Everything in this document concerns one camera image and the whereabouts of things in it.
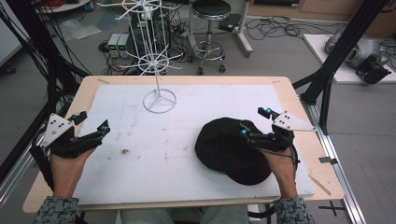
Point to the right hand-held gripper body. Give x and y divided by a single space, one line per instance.
289 123

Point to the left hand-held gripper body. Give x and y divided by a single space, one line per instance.
57 129

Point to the black cap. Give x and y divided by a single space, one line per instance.
224 149

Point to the person's left hand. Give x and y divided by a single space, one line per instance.
67 172

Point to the person's right hand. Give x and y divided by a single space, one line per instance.
283 171

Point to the black tape piece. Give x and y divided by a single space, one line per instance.
328 160

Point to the white table mat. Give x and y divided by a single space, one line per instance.
186 130

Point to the thin wooden stick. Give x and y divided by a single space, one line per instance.
320 185

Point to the white metal table leg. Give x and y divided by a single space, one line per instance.
243 37

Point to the white floor platform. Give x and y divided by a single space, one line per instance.
320 51

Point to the grey power supply unit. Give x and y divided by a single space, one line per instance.
112 43
122 43

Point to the clear plastic sheet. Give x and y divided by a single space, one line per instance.
77 29

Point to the black tape cross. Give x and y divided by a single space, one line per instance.
333 207

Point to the black flat box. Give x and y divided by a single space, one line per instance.
229 22

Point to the black device on platform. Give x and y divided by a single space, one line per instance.
372 71

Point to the grey rounded machine shell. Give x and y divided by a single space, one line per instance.
361 49

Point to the blue tape roll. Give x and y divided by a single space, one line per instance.
89 6

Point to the black round stool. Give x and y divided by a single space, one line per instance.
211 9

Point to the aluminium rail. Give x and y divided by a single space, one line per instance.
15 183
346 193

